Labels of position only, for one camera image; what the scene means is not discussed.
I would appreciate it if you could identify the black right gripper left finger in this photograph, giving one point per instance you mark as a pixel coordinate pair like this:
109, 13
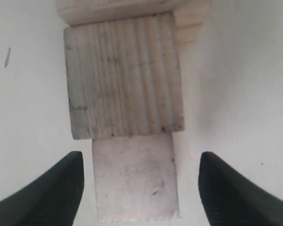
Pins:
52, 199

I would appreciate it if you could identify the second largest wooden cube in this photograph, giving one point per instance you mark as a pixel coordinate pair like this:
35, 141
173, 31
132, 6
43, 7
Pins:
189, 14

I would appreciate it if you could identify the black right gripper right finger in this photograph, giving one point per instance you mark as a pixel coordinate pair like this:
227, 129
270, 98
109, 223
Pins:
230, 199

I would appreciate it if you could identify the smallest wooden cube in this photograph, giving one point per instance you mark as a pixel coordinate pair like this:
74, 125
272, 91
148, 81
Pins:
135, 178

